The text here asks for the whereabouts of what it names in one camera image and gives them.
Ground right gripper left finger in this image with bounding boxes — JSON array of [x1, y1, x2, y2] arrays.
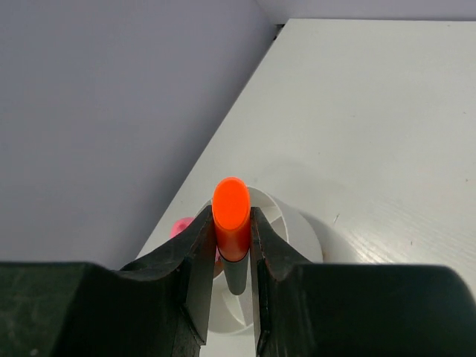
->
[[1, 208, 216, 356]]

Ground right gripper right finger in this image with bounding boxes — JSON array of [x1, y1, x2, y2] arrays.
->
[[250, 208, 475, 356]]

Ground orange highlighter cap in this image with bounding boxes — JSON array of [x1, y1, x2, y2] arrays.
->
[[211, 177, 251, 263]]

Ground white round divided container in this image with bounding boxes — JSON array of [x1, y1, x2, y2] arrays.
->
[[208, 187, 324, 335]]

